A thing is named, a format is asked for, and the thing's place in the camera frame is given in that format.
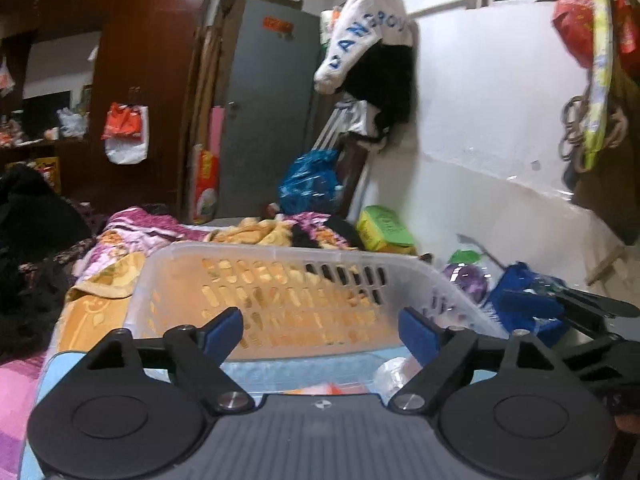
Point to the clear plastic bag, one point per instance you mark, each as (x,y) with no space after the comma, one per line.
(392,375)

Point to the red door sticker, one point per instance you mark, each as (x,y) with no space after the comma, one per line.
(277,24)

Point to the white hoodie with blue letters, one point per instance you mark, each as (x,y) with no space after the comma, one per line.
(365,15)

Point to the orange floral blanket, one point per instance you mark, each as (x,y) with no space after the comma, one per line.
(105,280)

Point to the yellow box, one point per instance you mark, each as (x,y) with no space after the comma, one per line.
(49,172)

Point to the white plastic basket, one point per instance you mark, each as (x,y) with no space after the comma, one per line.
(300,255)

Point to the grey door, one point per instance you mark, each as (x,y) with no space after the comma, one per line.
(270,85)

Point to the brown wooden wardrobe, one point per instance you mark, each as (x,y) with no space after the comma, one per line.
(150,35)

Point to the blue patterned plastic bag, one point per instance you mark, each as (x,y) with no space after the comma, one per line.
(310,180)

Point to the light blue plastic box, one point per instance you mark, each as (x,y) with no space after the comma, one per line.
(60,365)

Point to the white striped garment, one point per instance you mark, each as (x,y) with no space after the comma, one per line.
(355,120)

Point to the pink board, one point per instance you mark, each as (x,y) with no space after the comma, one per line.
(217,130)

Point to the yellow green hanging cloth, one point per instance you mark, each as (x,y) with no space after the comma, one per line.
(600,60)

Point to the pink striped bedsheet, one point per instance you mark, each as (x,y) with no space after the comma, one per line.
(15,400)

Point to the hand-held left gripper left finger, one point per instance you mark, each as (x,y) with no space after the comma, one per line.
(225,332)

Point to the green cardboard box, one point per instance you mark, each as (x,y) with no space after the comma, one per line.
(382,227)

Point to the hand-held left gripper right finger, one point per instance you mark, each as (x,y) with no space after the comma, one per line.
(417,335)

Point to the red plastic bag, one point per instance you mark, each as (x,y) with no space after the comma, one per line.
(575,25)

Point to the wooden stick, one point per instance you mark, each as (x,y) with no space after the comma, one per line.
(605,265)

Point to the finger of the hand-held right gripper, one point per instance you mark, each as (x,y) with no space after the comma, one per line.
(585,310)
(610,360)

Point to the pink floral blanket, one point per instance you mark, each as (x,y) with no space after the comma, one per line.
(135,225)

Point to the brown hanging cloth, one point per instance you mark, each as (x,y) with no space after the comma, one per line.
(615,185)

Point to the black hanging garment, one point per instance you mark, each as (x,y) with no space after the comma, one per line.
(390,80)

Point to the red and yellow sack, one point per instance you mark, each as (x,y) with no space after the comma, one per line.
(205,185)

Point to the black clothing pile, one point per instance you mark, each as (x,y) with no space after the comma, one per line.
(30,220)

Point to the purple plastic bag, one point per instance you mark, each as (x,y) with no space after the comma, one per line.
(467,277)

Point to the white and orange plastic bag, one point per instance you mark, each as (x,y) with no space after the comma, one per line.
(125,135)

